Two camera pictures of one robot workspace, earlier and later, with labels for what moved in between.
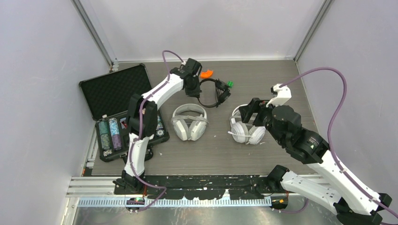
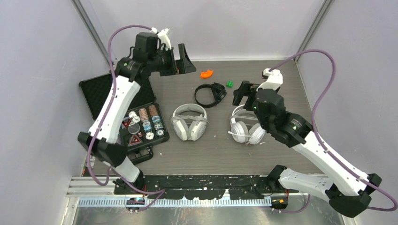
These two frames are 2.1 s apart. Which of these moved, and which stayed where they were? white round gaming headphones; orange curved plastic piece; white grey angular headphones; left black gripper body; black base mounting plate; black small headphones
Moved: black small headphones; left black gripper body
Stayed: white grey angular headphones; black base mounting plate; white round gaming headphones; orange curved plastic piece
